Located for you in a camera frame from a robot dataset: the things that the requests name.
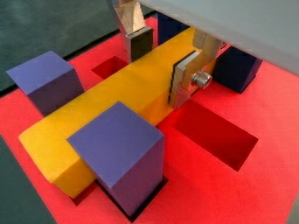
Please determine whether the front light purple peg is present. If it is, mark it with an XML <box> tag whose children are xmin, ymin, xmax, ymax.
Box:
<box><xmin>69</xmin><ymin>101</ymin><xmax>165</xmax><ymax>215</ymax></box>

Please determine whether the red slotted board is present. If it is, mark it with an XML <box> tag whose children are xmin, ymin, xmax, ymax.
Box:
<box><xmin>0</xmin><ymin>16</ymin><xmax>299</xmax><ymax>224</ymax></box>

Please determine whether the dark blue peg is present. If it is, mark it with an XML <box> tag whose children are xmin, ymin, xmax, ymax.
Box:
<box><xmin>213</xmin><ymin>46</ymin><xmax>264</xmax><ymax>94</ymax></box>
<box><xmin>158</xmin><ymin>13</ymin><xmax>190</xmax><ymax>45</ymax></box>

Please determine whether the left dark blue peg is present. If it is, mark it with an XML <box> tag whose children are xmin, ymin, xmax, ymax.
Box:
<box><xmin>158</xmin><ymin>13</ymin><xmax>190</xmax><ymax>45</ymax></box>

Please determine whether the rear purple peg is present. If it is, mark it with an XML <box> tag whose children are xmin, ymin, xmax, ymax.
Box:
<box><xmin>7</xmin><ymin>51</ymin><xmax>85</xmax><ymax>116</ymax></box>

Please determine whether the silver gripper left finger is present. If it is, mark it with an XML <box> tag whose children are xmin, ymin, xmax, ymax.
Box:
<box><xmin>113</xmin><ymin>0</ymin><xmax>154</xmax><ymax>62</ymax></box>

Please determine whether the long yellow block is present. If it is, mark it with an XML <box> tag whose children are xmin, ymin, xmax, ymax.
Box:
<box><xmin>19</xmin><ymin>28</ymin><xmax>195</xmax><ymax>198</ymax></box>

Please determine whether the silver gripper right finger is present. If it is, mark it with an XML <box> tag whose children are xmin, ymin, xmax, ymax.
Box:
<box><xmin>169</xmin><ymin>30</ymin><xmax>222</xmax><ymax>109</ymax></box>

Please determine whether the right dark blue peg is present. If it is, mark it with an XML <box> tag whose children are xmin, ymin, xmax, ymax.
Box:
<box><xmin>213</xmin><ymin>46</ymin><xmax>264</xmax><ymax>94</ymax></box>

